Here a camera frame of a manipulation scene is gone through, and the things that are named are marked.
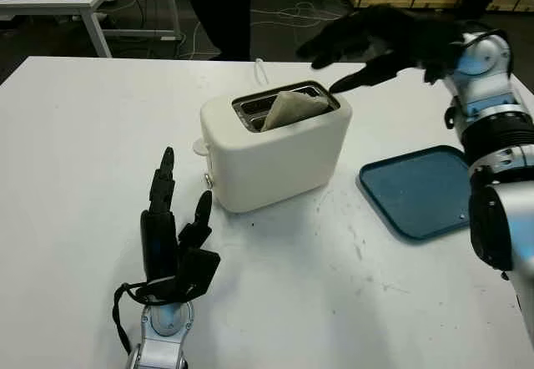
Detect blue plastic tray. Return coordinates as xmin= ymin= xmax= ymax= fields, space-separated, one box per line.
xmin=359 ymin=144 xmax=472 ymax=243

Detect white toaster power cord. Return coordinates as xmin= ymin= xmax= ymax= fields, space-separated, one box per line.
xmin=253 ymin=58 xmax=270 ymax=86

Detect white two-slot toaster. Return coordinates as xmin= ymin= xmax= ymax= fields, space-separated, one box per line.
xmin=199 ymin=80 xmax=354 ymax=215

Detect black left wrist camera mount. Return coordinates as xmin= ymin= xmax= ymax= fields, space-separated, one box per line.
xmin=137 ymin=248 xmax=221 ymax=303

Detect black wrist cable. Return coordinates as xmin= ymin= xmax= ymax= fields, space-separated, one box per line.
xmin=450 ymin=29 xmax=515 ymax=78
xmin=112 ymin=283 xmax=144 ymax=353

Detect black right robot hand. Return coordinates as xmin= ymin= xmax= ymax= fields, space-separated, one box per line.
xmin=295 ymin=4 xmax=465 ymax=94

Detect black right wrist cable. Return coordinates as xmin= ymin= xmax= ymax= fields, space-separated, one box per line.
xmin=450 ymin=29 xmax=515 ymax=78

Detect white floor cable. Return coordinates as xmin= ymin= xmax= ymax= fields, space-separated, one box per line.
xmin=183 ymin=1 xmax=364 ymax=59

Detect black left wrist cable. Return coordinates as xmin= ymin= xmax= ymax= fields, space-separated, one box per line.
xmin=112 ymin=283 xmax=144 ymax=353

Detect person light top black trousers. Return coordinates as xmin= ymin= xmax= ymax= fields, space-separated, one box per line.
xmin=190 ymin=0 xmax=254 ymax=62

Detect slice of bread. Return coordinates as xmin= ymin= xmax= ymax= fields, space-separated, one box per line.
xmin=260 ymin=90 xmax=329 ymax=131

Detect white office desk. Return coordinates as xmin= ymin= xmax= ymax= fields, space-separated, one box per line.
xmin=0 ymin=0 xmax=184 ymax=59

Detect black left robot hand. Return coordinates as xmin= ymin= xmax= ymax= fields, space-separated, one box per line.
xmin=139 ymin=146 xmax=214 ymax=282

